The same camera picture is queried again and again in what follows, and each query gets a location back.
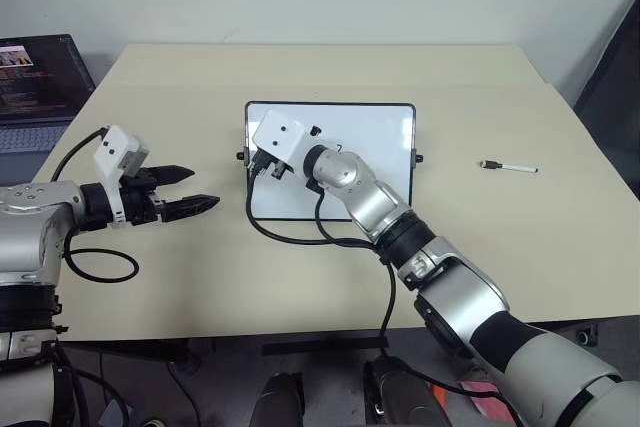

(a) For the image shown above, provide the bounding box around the black caster wheel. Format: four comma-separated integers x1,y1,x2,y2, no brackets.
575,325,600,347

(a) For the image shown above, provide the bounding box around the dark rounded shape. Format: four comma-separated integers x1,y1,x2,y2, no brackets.
361,355,454,427
256,371,307,427

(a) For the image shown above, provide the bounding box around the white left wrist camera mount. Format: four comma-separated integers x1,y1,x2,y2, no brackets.
92,124,150,229

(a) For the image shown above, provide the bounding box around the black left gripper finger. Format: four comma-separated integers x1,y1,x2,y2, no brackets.
143,164,197,186
160,193,222,224

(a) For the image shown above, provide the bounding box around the white marker with black cap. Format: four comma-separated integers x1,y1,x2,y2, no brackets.
479,159,540,175

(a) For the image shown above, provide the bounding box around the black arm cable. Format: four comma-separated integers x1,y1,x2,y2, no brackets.
49,127,140,284
245,164,503,396

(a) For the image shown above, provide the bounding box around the dark panel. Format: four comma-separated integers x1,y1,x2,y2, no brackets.
573,0,640,142

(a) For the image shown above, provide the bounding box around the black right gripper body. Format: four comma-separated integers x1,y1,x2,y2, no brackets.
249,147,292,181

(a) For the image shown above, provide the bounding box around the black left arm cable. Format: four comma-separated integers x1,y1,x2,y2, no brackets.
49,127,140,284

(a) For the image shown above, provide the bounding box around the grey laptop with lit screen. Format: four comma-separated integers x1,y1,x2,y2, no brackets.
0,34,98,156

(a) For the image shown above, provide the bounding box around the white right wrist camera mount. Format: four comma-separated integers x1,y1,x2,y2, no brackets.
250,109,314,174

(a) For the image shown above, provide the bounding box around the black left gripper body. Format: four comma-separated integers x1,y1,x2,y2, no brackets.
117,168,169,228

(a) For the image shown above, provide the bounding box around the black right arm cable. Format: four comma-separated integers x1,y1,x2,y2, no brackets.
245,164,503,396

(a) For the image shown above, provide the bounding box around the black bar under table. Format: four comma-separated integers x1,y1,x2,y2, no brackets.
261,337,377,356

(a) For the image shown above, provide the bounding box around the black-framed whiteboard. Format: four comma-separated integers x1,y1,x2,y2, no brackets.
234,100,427,224

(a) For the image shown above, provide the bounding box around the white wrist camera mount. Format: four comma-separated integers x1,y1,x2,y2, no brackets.
250,109,314,174
92,124,150,229

